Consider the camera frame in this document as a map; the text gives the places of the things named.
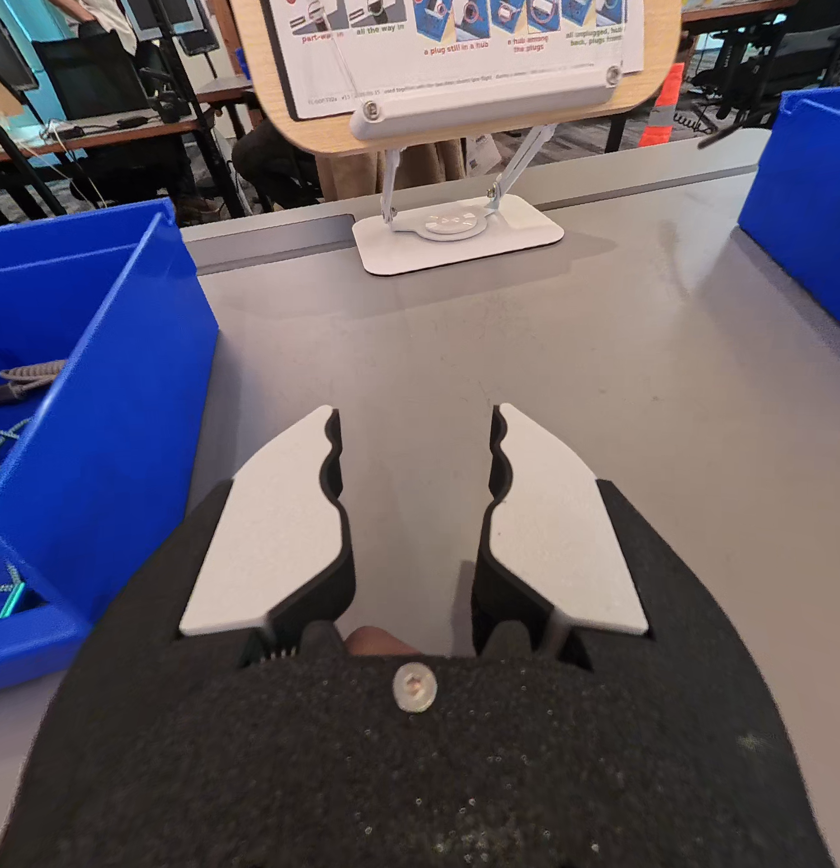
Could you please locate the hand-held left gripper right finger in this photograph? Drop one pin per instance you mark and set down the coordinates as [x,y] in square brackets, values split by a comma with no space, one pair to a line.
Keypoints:
[562,542]

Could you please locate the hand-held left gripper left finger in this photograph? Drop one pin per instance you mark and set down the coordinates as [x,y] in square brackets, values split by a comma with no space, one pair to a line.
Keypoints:
[271,536]

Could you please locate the blue plastic bin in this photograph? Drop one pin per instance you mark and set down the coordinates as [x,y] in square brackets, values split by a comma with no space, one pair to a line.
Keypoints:
[121,441]
[806,203]

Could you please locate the person's left hand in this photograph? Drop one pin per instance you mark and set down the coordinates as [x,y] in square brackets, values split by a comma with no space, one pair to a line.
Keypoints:
[379,641]

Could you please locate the white and wooden book stand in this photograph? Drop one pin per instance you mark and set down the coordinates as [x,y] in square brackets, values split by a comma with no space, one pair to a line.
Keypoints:
[461,244]

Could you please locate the small printed poster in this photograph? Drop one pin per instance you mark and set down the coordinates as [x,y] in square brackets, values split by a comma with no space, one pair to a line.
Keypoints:
[484,156]

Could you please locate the tan cloth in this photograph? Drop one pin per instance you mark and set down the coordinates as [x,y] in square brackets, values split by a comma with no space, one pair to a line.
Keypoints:
[420,166]

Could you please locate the black tripod stand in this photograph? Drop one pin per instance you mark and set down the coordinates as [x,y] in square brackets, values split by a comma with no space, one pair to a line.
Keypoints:
[203,135]

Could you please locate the wooden table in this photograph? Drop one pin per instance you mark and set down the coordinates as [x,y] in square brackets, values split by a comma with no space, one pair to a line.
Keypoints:
[88,132]

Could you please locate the orange traffic cone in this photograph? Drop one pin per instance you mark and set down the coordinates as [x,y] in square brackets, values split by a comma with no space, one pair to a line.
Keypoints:
[664,108]

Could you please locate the printed instruction sheet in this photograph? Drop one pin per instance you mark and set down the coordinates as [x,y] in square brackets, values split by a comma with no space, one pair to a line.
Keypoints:
[393,74]

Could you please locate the black office chair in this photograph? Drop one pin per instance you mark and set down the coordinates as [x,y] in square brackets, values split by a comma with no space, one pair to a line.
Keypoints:
[88,74]
[766,61]

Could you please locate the black computer monitor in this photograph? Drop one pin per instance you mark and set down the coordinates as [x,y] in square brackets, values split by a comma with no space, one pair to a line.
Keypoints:
[162,13]

